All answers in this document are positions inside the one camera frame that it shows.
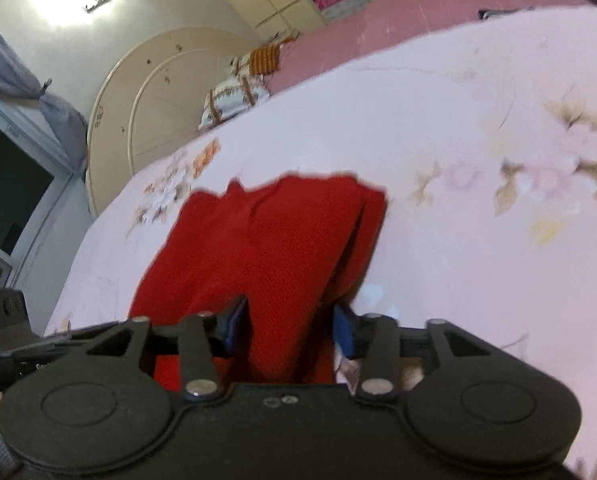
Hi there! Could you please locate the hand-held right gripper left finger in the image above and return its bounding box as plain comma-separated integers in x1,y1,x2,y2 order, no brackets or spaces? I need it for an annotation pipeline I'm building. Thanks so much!
83,295,250,403

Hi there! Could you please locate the pink bed sheet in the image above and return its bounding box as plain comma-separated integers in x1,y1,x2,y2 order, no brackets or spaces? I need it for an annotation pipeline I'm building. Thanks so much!
268,0,595,97

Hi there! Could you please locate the dark window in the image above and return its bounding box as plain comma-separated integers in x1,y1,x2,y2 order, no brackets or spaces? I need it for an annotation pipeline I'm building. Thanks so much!
0,92,75,291

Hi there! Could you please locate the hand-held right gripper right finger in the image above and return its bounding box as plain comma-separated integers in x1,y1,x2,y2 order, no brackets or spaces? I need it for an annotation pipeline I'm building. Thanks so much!
331,304,492,403

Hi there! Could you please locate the cream round headboard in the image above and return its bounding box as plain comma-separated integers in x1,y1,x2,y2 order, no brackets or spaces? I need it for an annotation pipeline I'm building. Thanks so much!
86,27,260,217

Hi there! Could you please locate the grey curtain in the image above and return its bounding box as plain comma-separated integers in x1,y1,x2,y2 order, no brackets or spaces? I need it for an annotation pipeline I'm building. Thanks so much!
0,6,88,172

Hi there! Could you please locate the floral patterned pillow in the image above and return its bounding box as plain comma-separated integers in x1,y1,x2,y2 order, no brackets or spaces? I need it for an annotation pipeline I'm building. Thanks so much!
198,57,272,132

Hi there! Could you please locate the white floral quilt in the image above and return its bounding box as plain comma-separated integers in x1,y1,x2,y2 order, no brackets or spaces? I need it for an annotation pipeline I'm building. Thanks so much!
43,5,597,480

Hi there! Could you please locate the red knit garment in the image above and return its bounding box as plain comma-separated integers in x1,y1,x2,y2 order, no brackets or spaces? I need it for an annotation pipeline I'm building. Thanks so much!
128,172,390,394

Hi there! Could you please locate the orange checked pillow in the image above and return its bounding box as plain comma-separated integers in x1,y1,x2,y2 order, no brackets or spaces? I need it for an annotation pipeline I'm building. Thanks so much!
247,39,297,78

